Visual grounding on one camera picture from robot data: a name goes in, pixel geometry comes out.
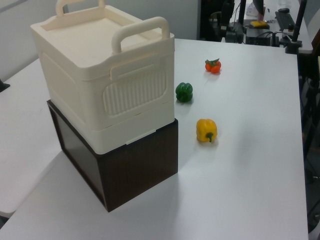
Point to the green bell pepper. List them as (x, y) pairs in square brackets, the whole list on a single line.
[(183, 92)]

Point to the black keyboard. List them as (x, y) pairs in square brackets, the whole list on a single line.
[(285, 21)]

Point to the yellow bell pepper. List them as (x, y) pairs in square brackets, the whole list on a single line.
[(205, 128)]

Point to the yellow sponge block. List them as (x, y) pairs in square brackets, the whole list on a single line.
[(258, 24)]

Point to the black computer mouse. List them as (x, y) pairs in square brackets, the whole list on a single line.
[(284, 10)]

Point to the black stand pole with clamp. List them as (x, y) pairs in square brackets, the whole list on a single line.
[(298, 25)]

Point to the black electronics box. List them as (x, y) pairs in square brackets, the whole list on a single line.
[(260, 36)]

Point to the dark brown wooden box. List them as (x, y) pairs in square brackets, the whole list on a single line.
[(140, 170)]

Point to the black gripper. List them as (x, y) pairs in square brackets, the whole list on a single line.
[(228, 8)]

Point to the cream plastic storage cabinet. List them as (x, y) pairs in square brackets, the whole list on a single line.
[(75, 45)]

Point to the cream ribbed cabinet door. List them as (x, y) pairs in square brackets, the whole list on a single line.
[(135, 95)]

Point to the thin black upright pole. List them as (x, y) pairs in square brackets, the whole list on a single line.
[(242, 11)]

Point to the orange tomato cluster with leaves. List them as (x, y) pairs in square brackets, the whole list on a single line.
[(215, 68)]

